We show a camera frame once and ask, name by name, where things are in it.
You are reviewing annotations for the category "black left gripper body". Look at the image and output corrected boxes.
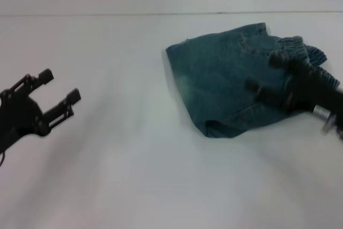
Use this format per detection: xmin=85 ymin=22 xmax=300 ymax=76
xmin=0 ymin=91 xmax=52 ymax=152

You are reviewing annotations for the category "blue denim shorts basketball print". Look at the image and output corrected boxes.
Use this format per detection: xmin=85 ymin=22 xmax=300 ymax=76
xmin=165 ymin=22 xmax=340 ymax=139

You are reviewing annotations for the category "silver metal connector fitting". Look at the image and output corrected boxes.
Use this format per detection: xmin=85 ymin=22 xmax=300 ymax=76
xmin=312 ymin=105 xmax=339 ymax=135

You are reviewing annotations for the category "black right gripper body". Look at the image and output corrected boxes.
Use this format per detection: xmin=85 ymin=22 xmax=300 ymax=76
xmin=287 ymin=57 xmax=343 ymax=123

